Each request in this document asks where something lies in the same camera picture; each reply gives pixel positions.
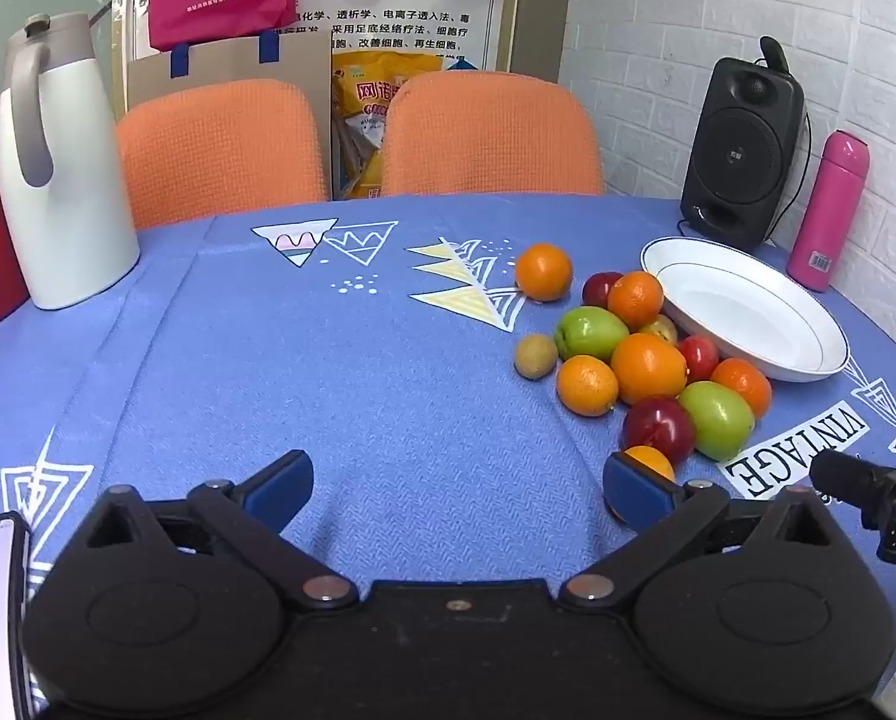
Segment large green apple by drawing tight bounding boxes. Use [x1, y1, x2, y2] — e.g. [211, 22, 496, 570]
[554, 305, 631, 362]

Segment orange chair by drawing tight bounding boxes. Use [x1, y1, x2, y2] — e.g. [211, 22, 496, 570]
[116, 79, 329, 230]
[380, 71, 605, 197]

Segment yellow snack bag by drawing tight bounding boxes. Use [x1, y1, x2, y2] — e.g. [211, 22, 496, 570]
[332, 51, 449, 202]

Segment black speaker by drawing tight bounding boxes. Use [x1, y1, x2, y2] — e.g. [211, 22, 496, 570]
[680, 56, 805, 252]

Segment small tan round fruit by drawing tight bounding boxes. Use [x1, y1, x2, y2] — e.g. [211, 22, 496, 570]
[513, 335, 559, 380]

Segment small red apple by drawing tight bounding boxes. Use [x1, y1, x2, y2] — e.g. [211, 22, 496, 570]
[676, 334, 721, 383]

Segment black microphone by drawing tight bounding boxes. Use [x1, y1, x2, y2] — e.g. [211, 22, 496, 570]
[755, 36, 794, 76]

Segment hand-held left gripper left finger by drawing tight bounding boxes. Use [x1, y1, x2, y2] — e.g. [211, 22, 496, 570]
[80, 450, 359, 611]

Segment brown paper bag blue handles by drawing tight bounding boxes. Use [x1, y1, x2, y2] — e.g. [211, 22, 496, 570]
[124, 31, 334, 203]

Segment pink bottle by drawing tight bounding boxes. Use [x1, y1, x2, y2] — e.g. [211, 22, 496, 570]
[785, 130, 871, 293]

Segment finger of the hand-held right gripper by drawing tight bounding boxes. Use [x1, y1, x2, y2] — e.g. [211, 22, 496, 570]
[809, 450, 896, 509]

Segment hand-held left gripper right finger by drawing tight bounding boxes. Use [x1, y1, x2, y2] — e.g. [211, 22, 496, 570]
[560, 454, 843, 607]

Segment large dark red plum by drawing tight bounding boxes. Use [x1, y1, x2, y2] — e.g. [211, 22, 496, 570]
[623, 397, 697, 472]

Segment yellow-red plum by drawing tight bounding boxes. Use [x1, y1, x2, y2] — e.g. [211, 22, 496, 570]
[638, 313, 679, 346]

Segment small yellow orange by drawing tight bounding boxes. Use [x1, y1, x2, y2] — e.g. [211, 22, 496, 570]
[605, 445, 676, 524]

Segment blue printed tablecloth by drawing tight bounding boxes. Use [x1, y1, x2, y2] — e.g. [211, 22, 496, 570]
[0, 193, 896, 720]

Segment white plate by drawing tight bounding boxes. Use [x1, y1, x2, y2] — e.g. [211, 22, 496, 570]
[641, 236, 850, 383]

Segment white thermos jug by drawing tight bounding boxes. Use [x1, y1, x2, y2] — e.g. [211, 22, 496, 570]
[0, 13, 142, 311]

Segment large orange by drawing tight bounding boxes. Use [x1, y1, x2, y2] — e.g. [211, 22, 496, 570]
[515, 242, 574, 302]
[610, 332, 689, 406]

